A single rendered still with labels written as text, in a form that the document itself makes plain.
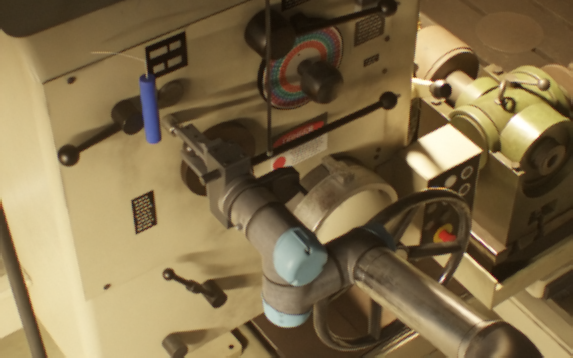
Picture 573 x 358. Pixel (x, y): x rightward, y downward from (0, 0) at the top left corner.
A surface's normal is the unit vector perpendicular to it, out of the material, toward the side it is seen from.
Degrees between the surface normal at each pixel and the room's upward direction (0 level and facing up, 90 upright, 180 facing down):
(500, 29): 0
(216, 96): 90
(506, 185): 90
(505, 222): 90
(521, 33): 0
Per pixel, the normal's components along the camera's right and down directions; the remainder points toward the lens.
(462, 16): 0.00, -0.73
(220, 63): 0.58, 0.56
